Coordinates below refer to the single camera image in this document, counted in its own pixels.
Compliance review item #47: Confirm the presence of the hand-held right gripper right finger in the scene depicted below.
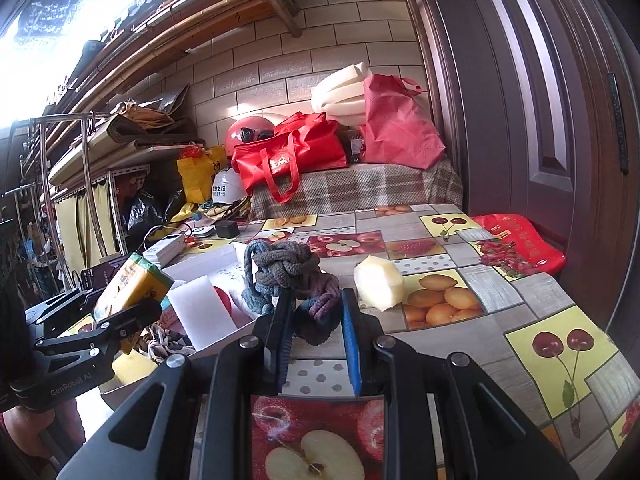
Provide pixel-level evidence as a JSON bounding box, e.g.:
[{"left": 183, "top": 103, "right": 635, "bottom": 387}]
[{"left": 340, "top": 287, "right": 581, "bottom": 480}]

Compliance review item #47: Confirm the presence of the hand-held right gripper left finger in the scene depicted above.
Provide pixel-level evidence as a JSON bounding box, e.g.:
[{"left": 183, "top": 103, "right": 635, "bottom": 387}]
[{"left": 55, "top": 287, "right": 296, "bottom": 480}]

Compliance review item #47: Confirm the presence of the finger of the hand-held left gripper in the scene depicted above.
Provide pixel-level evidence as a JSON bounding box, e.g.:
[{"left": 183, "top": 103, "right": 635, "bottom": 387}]
[
  {"left": 34, "top": 299, "right": 163, "bottom": 361},
  {"left": 22, "top": 287, "right": 97, "bottom": 333}
]

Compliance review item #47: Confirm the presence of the yellow green carton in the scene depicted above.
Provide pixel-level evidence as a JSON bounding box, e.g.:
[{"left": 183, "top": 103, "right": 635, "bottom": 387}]
[{"left": 92, "top": 251, "right": 175, "bottom": 356}]

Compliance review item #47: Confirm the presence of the black and white scrunchie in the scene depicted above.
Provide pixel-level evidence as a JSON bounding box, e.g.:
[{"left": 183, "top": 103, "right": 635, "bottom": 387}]
[{"left": 142, "top": 325, "right": 195, "bottom": 362}]

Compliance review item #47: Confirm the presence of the knotted rope toy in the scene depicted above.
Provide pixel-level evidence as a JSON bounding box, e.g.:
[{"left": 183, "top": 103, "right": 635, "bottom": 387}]
[{"left": 241, "top": 240, "right": 343, "bottom": 346}]

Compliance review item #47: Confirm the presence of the white cardboard box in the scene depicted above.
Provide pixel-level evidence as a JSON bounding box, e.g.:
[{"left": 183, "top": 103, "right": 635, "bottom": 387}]
[{"left": 100, "top": 242, "right": 263, "bottom": 411}]

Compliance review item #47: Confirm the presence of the person's left hand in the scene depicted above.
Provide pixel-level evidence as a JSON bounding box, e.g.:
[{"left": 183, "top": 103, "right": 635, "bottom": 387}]
[{"left": 0, "top": 400, "right": 86, "bottom": 461}]

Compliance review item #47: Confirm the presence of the yellow sponge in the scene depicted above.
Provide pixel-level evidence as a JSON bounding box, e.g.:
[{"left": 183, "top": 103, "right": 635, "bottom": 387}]
[{"left": 111, "top": 352, "right": 157, "bottom": 386}]

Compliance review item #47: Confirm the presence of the white foam block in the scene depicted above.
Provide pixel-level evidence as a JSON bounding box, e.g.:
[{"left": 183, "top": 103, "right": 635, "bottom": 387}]
[{"left": 166, "top": 274, "right": 240, "bottom": 352}]

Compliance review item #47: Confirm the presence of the red plush apple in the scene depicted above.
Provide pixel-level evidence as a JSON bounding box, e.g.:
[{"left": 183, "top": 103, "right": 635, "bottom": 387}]
[{"left": 212, "top": 286, "right": 235, "bottom": 322}]

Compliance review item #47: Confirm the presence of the white charger box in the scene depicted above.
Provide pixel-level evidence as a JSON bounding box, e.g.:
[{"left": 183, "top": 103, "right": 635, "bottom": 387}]
[{"left": 142, "top": 234, "right": 188, "bottom": 267}]

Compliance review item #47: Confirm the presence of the pale yellow foam piece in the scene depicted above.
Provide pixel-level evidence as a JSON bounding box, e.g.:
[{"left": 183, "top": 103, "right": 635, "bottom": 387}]
[{"left": 353, "top": 254, "right": 405, "bottom": 312}]

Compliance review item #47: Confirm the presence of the yellow curtain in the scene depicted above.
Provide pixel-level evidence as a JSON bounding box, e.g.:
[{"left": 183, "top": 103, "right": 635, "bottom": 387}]
[{"left": 52, "top": 180, "right": 121, "bottom": 268}]

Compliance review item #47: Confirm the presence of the fruit print tablecloth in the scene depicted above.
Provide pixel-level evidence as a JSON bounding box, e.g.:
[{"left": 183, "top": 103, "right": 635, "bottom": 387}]
[{"left": 190, "top": 202, "right": 640, "bottom": 480}]

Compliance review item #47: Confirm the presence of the black plastic bag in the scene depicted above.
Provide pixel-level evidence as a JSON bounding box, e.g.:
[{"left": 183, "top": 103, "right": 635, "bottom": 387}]
[{"left": 127, "top": 187, "right": 186, "bottom": 236}]

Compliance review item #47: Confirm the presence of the metal shelf rack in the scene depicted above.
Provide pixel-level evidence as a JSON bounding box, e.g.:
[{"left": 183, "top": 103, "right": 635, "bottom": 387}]
[{"left": 20, "top": 115, "right": 151, "bottom": 271}]

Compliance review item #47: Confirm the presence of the yellow bag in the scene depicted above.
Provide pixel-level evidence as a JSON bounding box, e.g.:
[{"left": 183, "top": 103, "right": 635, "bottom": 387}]
[{"left": 176, "top": 144, "right": 227, "bottom": 203}]

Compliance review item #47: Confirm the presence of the white helmet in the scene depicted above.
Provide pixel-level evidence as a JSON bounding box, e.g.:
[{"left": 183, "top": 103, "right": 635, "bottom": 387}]
[{"left": 212, "top": 167, "right": 246, "bottom": 206}]

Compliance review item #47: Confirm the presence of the plaid bench cover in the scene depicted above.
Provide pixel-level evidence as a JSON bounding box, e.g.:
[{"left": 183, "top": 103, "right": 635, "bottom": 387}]
[{"left": 249, "top": 157, "right": 465, "bottom": 221}]

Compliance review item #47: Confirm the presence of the glossy red shopping bag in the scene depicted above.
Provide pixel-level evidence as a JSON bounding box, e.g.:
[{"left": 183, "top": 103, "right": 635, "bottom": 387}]
[{"left": 230, "top": 112, "right": 348, "bottom": 204}]

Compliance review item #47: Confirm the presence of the red printed bag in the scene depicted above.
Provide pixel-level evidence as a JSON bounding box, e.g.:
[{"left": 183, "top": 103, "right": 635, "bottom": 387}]
[{"left": 470, "top": 213, "right": 567, "bottom": 277}]

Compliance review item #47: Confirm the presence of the red helmet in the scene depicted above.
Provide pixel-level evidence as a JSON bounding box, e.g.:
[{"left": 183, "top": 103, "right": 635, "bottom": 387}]
[{"left": 223, "top": 116, "right": 276, "bottom": 158}]

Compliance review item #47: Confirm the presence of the pink-red non-woven bag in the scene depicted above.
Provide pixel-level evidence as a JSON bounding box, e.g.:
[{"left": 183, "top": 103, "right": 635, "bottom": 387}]
[{"left": 359, "top": 74, "right": 447, "bottom": 170}]

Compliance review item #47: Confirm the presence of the white foam roll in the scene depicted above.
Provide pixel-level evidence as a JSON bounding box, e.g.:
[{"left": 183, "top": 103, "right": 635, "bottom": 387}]
[{"left": 310, "top": 62, "right": 373, "bottom": 126}]

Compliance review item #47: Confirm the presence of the bundle of bamboo poles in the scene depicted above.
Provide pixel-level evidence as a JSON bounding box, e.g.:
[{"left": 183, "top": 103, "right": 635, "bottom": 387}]
[{"left": 45, "top": 0, "right": 421, "bottom": 116}]

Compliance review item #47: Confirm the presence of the brown wooden door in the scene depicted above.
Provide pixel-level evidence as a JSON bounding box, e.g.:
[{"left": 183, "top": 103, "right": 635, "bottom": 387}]
[{"left": 395, "top": 0, "right": 640, "bottom": 331}]

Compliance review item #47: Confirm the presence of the black door handle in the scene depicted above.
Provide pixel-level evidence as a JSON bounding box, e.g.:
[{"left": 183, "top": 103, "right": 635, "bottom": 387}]
[{"left": 606, "top": 72, "right": 630, "bottom": 175}]

